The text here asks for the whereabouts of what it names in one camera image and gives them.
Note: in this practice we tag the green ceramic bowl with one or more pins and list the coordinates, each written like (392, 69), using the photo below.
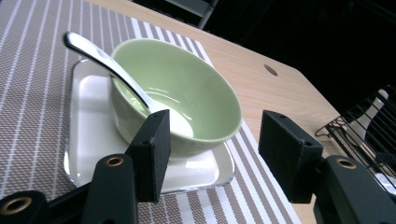
(193, 87)

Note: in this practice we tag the striped woven placemat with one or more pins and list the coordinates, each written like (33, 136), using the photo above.
(34, 93)

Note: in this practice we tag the white square plate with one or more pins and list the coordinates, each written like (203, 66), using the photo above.
(93, 124)

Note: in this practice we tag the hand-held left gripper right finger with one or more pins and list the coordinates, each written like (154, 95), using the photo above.
(286, 155)

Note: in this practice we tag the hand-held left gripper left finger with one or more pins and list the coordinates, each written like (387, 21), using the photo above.
(152, 155)

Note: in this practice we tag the white ceramic spoon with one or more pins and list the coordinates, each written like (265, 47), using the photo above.
(362, 124)
(109, 63)

